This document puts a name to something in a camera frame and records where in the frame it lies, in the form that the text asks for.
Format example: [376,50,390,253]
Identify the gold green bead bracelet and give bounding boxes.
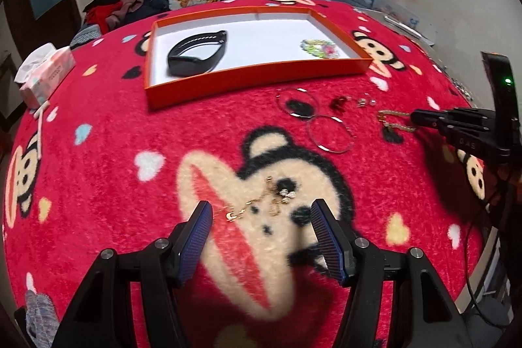
[376,109,417,133]

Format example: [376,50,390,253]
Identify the pearl ring earring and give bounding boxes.
[357,94,376,108]

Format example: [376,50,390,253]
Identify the red knot charm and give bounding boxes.
[329,96,350,114]

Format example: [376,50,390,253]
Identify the silver hoop earring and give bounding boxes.
[306,115,355,155]
[275,87,319,120]

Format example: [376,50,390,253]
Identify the colourful bead bracelets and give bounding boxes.
[300,39,341,60]

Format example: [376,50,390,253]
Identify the black fitness band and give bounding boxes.
[166,30,228,78]

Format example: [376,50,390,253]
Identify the red monkey print blanket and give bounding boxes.
[4,2,487,347]

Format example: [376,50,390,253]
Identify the orange tray white interior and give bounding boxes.
[144,5,372,110]

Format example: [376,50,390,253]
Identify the pink tissue pack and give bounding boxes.
[14,43,75,110]

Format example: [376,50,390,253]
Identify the pile of clothes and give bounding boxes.
[83,0,170,35]

